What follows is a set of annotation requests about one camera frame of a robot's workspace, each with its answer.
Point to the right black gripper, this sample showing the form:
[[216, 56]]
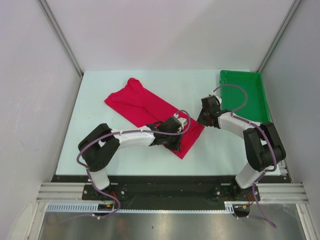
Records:
[[201, 119]]

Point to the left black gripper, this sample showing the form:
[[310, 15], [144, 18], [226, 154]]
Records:
[[176, 145]]

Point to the red t-shirt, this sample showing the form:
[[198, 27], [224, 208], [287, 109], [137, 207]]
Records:
[[140, 106]]

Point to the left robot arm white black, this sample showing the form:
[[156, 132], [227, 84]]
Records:
[[99, 147]]

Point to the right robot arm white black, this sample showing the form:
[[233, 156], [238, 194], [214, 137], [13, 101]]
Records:
[[263, 146]]

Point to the green plastic tray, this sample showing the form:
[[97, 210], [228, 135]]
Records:
[[250, 83]]

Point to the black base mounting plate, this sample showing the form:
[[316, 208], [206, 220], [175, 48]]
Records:
[[218, 188]]

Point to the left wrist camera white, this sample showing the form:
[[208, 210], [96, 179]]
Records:
[[182, 121]]

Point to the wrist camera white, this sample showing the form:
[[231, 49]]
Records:
[[219, 99], [182, 121]]

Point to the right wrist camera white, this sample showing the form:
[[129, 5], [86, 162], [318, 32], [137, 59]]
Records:
[[219, 99]]

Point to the slotted cable duct grey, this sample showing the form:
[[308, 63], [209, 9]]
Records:
[[102, 208]]

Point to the right aluminium corner post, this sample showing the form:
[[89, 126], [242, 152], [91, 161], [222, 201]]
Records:
[[279, 34]]

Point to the aluminium corner post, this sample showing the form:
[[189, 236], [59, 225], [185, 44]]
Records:
[[279, 34], [57, 30]]

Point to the aluminium frame rail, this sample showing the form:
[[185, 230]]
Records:
[[270, 193]]

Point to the left aluminium corner post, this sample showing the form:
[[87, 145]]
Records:
[[57, 30]]

